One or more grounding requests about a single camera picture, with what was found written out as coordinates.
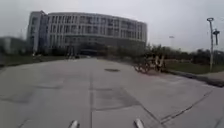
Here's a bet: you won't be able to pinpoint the manhole cover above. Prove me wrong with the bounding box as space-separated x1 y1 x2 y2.
104 68 121 73

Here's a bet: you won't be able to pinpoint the parked bicycles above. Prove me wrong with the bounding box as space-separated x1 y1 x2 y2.
133 54 168 74

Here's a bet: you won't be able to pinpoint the grey concrete road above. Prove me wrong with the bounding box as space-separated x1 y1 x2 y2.
0 57 224 128

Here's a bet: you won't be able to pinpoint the large grey building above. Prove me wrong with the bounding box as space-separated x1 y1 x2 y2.
26 10 148 57

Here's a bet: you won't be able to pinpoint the robot's own part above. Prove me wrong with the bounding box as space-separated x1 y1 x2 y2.
133 118 146 128
68 119 80 128

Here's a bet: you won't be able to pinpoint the row of trees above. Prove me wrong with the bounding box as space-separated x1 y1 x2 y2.
145 43 224 66

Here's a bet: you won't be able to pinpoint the grass verge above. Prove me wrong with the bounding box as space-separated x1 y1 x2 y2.
0 54 69 68
164 61 224 76

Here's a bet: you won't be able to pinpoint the grey kerb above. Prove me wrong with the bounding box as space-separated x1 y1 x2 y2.
165 68 224 89

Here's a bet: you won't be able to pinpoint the tall lamp pole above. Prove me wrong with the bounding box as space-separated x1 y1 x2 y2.
206 17 215 73

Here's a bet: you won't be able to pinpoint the low building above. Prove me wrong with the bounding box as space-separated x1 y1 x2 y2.
0 36 30 56

